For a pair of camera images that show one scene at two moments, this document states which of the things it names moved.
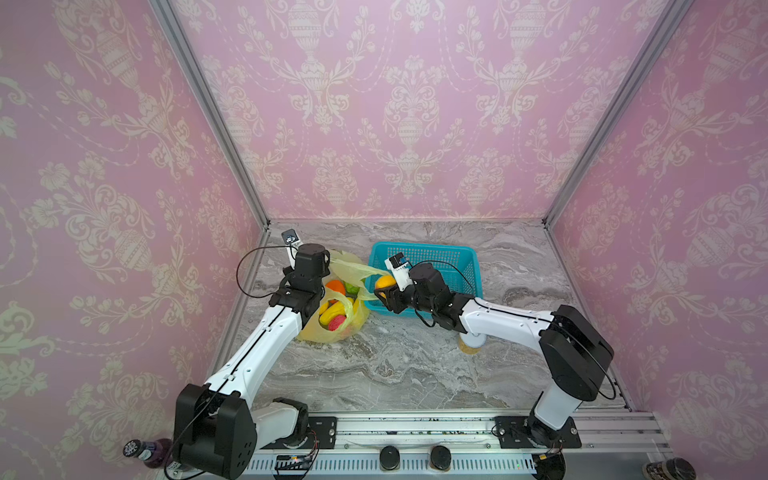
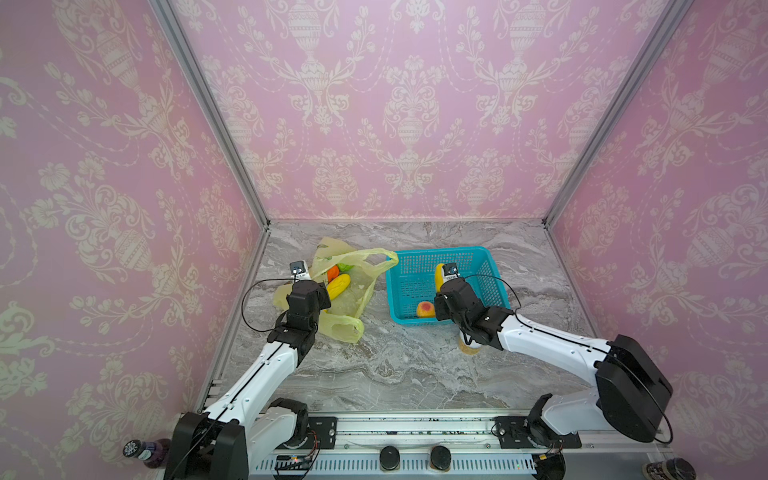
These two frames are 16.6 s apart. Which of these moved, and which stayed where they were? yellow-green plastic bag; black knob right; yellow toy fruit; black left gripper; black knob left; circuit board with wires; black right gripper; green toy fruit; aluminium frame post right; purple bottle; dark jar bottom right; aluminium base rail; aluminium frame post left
Moved: yellow toy fruit; black right gripper; black left gripper; green toy fruit; yellow-green plastic bag
Stayed: purple bottle; dark jar bottom right; aluminium frame post left; aluminium frame post right; aluminium base rail; black knob left; black knob right; circuit board with wires
